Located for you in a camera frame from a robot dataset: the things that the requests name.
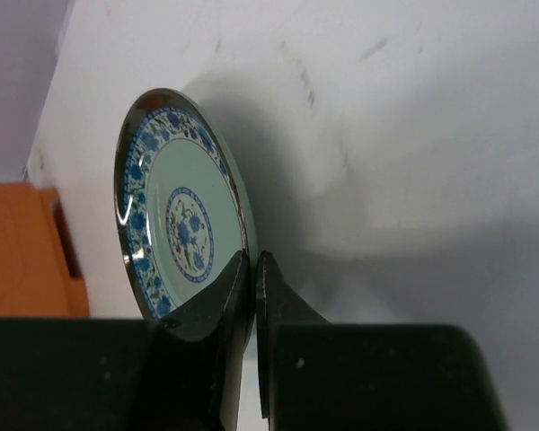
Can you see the orange plastic bin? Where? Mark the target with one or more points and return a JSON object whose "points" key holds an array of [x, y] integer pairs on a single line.
{"points": [[35, 274]]}

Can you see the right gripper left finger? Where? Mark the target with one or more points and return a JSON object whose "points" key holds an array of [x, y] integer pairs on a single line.
{"points": [[179, 372]]}

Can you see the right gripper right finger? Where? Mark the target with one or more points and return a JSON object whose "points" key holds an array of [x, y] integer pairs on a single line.
{"points": [[318, 375]]}

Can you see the blue patterned small plate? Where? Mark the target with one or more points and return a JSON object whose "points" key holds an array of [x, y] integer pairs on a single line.
{"points": [[181, 206]]}

